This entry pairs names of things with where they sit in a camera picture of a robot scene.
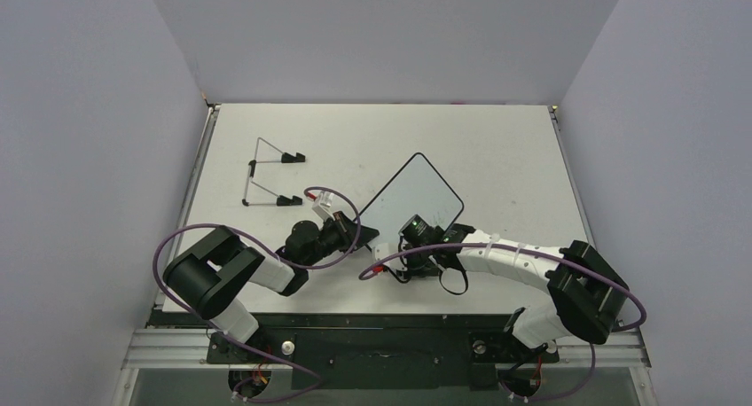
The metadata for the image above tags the aluminium frame rail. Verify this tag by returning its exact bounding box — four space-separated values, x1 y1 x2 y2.
142 103 221 310

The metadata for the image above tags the black framed small whiteboard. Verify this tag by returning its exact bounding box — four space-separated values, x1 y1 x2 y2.
360 152 465 249

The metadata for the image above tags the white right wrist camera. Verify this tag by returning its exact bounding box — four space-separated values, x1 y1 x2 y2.
372 243 403 272

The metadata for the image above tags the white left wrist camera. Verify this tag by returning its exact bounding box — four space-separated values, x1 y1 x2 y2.
305 191 333 221

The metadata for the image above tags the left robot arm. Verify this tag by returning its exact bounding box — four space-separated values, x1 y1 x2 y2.
162 212 380 362

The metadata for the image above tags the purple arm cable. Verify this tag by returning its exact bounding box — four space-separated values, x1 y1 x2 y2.
153 185 363 404
358 242 648 403

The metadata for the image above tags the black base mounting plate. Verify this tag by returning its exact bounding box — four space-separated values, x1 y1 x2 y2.
147 310 563 397

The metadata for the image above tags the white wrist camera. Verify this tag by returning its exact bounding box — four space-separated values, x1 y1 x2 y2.
305 191 333 221
372 243 403 272

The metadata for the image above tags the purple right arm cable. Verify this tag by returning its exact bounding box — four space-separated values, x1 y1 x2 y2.
358 242 648 403

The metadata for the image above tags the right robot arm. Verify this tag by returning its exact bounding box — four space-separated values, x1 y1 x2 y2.
399 215 628 359

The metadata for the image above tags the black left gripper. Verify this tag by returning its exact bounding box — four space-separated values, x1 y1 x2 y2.
302 211 379 269

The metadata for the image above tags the wire whiteboard stand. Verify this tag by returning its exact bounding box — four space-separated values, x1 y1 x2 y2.
240 137 307 207

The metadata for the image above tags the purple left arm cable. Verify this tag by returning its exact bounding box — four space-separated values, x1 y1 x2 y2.
153 185 363 404

